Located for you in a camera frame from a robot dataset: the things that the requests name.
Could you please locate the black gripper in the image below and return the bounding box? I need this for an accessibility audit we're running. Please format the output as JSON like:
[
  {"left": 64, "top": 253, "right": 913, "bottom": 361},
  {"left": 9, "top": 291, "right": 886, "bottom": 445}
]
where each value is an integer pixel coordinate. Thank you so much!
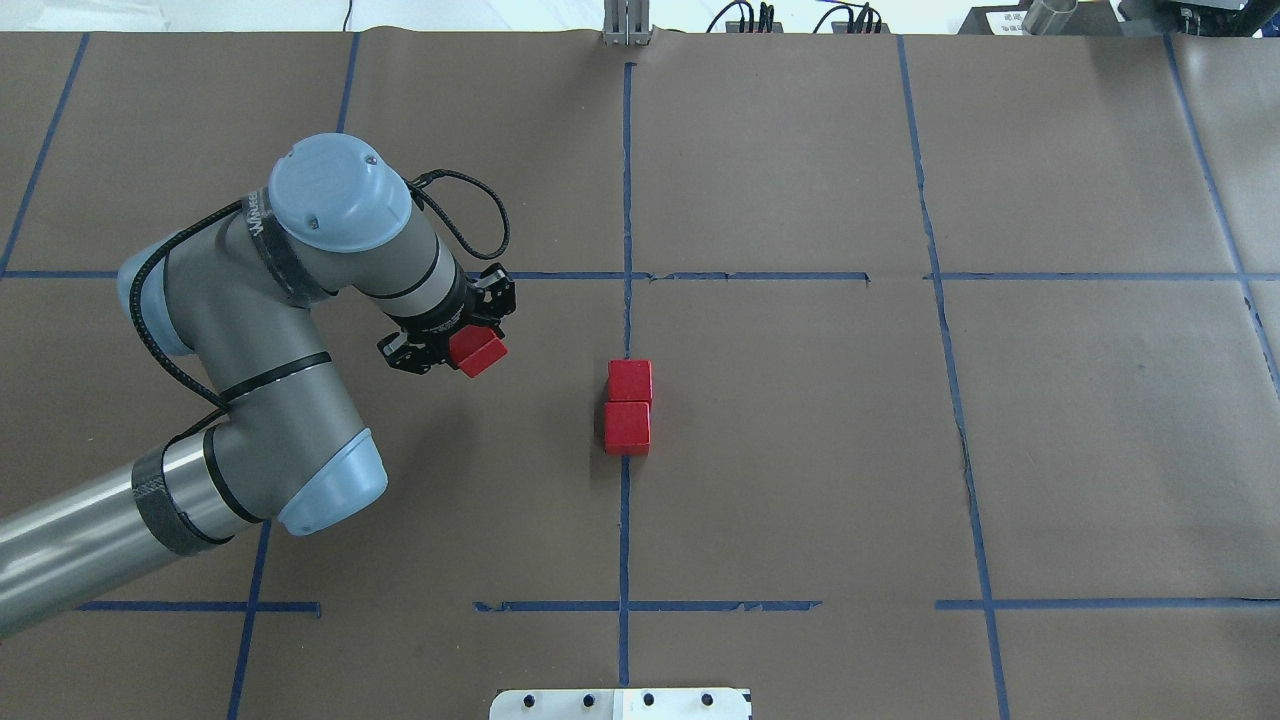
[{"left": 378, "top": 263, "right": 516, "bottom": 375}]

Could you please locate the red cube block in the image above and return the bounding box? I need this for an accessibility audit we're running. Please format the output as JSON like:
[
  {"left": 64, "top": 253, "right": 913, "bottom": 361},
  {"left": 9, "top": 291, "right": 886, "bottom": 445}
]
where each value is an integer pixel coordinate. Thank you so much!
[
  {"left": 605, "top": 357, "right": 654, "bottom": 404},
  {"left": 603, "top": 400, "right": 652, "bottom": 457},
  {"left": 447, "top": 325, "right": 508, "bottom": 378}
]

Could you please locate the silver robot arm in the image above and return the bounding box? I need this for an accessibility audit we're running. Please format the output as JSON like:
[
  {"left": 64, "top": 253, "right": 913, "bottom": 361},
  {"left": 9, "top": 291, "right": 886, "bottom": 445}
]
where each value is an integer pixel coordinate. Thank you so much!
[{"left": 1, "top": 133, "right": 516, "bottom": 638}]

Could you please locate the steel cup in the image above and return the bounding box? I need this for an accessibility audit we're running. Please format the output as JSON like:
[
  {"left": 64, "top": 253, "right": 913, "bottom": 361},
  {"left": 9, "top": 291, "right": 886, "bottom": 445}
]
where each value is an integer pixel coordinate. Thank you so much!
[{"left": 1021, "top": 0, "right": 1079, "bottom": 37}]

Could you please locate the aluminium frame post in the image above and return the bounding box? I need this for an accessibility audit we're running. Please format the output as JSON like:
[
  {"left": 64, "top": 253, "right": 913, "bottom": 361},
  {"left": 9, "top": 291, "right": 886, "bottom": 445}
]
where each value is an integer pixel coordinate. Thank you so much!
[{"left": 602, "top": 0, "right": 653, "bottom": 47}]

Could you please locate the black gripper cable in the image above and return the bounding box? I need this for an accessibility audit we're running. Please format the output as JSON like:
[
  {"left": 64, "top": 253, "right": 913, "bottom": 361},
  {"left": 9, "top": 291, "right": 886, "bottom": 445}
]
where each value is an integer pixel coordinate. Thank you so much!
[{"left": 128, "top": 168, "right": 511, "bottom": 411}]

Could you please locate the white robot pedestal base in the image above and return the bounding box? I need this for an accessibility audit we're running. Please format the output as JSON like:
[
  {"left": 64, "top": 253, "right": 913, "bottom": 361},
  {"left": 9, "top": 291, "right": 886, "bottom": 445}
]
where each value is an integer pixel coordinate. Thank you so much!
[{"left": 488, "top": 687, "right": 754, "bottom": 719}]

